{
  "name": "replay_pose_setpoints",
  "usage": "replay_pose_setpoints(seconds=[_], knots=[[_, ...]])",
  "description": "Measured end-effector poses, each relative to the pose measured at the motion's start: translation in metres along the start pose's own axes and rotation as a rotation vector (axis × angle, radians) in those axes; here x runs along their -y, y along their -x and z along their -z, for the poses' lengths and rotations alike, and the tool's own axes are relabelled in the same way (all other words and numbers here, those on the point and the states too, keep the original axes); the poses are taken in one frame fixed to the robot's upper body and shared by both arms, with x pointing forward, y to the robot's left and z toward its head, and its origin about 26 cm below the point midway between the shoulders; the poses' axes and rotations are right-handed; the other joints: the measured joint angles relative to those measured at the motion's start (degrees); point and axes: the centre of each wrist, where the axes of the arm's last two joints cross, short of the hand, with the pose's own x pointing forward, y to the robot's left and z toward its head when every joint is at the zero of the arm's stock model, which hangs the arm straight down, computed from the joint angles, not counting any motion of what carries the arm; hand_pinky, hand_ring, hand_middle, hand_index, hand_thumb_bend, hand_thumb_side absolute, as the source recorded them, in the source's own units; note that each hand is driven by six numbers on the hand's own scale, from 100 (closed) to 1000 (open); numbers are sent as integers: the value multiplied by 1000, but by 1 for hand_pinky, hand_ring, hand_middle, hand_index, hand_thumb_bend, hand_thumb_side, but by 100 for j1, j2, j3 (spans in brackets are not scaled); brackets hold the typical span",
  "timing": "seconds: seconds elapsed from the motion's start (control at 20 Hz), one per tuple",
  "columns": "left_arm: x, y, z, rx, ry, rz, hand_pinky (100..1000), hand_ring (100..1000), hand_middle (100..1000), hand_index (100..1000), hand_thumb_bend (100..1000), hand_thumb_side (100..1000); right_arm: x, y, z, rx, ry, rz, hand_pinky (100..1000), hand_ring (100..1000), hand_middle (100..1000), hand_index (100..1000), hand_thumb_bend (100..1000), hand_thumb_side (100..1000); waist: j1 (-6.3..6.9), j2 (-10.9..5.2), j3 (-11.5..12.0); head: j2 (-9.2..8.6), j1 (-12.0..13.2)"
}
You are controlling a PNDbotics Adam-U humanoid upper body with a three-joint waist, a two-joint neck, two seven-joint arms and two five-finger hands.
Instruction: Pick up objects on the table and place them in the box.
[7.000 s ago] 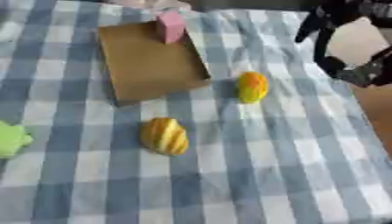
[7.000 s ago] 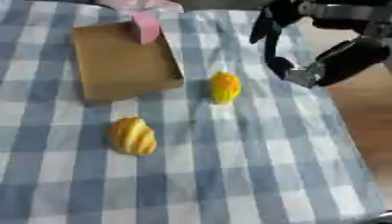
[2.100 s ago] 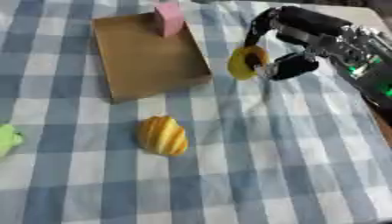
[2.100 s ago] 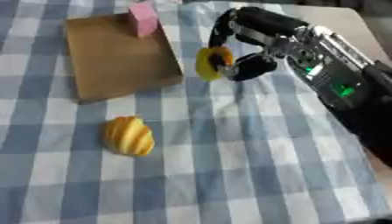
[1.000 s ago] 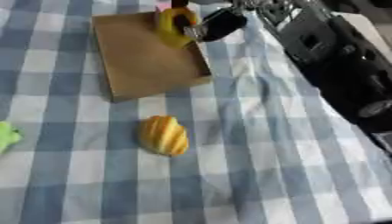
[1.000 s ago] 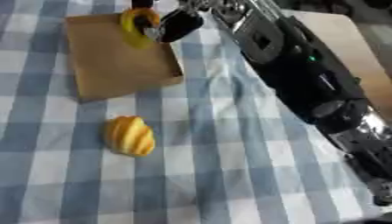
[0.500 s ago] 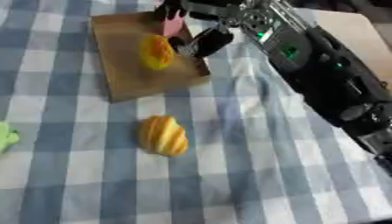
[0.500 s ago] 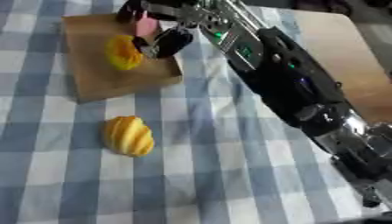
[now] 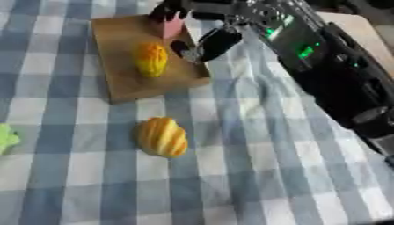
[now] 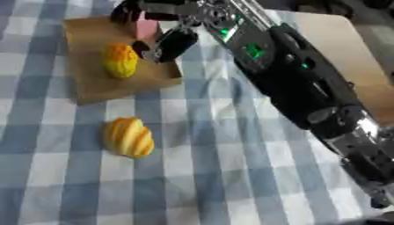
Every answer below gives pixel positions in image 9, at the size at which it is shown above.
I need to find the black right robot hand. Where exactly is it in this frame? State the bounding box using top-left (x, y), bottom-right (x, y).
top-left (148, 0), bottom-right (245, 64)

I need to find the pink block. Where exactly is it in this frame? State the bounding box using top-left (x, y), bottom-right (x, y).
top-left (149, 11), bottom-right (188, 40)

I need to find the tan cardboard box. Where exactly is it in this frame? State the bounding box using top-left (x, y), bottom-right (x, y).
top-left (89, 14), bottom-right (213, 105)

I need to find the yellow orange toy fruit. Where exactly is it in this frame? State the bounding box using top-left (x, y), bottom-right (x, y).
top-left (132, 41), bottom-right (171, 79)

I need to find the yellow striped toy fruit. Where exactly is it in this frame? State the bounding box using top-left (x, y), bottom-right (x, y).
top-left (134, 116), bottom-right (190, 159)

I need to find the green toy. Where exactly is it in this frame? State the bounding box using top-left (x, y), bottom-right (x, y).
top-left (0, 122), bottom-right (24, 156)

